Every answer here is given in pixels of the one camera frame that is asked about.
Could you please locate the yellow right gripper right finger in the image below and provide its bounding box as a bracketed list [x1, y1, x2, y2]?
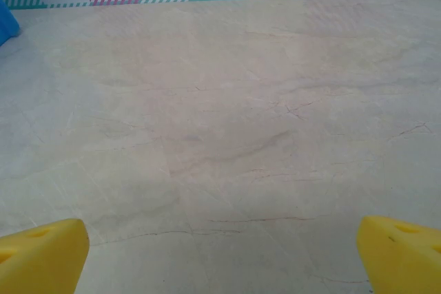
[356, 215, 441, 294]

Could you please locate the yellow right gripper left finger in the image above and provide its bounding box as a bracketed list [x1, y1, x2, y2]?
[0, 218, 90, 294]

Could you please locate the blue divided plastic container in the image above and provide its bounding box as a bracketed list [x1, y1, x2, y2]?
[0, 0, 21, 47]

